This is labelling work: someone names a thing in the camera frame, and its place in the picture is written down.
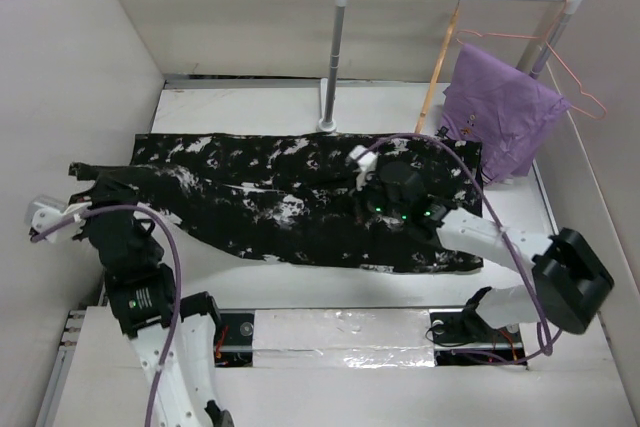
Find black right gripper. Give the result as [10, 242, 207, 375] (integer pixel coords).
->
[338, 167, 409, 222]

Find black white patterned trousers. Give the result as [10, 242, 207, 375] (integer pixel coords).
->
[69, 133, 483, 274]

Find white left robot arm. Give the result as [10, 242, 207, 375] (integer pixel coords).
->
[82, 205, 234, 426]

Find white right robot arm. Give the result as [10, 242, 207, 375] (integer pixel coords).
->
[356, 154, 614, 341]

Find wooden hanger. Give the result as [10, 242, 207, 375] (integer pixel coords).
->
[414, 0, 461, 134]

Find purple garment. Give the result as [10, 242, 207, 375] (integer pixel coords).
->
[440, 44, 570, 183]

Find silver tape strip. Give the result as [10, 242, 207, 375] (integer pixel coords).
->
[252, 308, 435, 369]

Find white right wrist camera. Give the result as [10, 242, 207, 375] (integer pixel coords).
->
[348, 145, 378, 191]

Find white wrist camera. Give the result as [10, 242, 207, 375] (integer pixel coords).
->
[25, 195, 91, 243]
[348, 145, 378, 191]

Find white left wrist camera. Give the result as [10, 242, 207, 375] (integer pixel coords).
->
[25, 195, 91, 243]

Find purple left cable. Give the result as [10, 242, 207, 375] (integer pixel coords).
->
[29, 204, 182, 427]

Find purple cable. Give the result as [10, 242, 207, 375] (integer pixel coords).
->
[29, 204, 182, 427]
[367, 133, 554, 356]

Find pink wire hanger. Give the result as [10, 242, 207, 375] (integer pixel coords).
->
[454, 0, 607, 123]

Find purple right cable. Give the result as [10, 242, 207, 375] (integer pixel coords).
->
[367, 133, 554, 356]

